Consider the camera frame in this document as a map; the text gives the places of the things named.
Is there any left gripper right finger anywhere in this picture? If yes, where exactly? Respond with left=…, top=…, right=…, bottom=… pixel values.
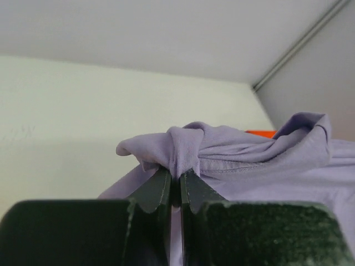
left=179, top=171, right=354, bottom=265

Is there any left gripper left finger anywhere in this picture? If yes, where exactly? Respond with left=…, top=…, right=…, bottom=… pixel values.
left=1, top=168, right=171, bottom=265

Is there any purple t-shirt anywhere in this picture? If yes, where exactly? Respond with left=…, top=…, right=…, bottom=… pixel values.
left=101, top=112, right=354, bottom=265

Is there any folded orange t-shirt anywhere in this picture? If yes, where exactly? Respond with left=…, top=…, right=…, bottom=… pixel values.
left=246, top=130, right=277, bottom=139

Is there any right aluminium frame post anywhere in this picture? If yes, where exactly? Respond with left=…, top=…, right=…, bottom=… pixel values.
left=252, top=0, right=351, bottom=92

